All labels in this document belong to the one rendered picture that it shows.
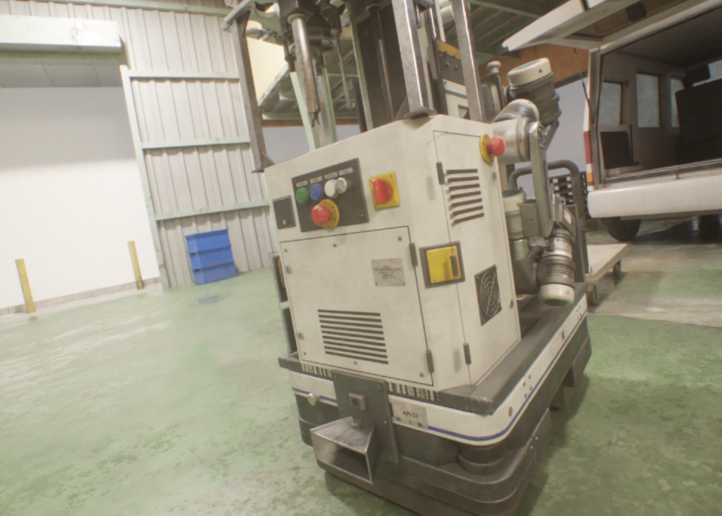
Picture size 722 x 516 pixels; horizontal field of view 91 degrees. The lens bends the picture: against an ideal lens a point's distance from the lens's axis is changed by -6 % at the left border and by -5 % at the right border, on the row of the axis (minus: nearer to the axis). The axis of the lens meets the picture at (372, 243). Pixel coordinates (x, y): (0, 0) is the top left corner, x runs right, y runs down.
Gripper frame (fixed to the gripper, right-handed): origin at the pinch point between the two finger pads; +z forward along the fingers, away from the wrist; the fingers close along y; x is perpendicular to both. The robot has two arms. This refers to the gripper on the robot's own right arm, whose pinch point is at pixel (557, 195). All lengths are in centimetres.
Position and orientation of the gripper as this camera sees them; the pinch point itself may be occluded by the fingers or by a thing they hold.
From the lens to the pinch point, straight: 113.5
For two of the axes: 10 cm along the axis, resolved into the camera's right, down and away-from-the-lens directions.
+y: 7.0, 4.0, 5.9
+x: 6.8, -1.5, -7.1
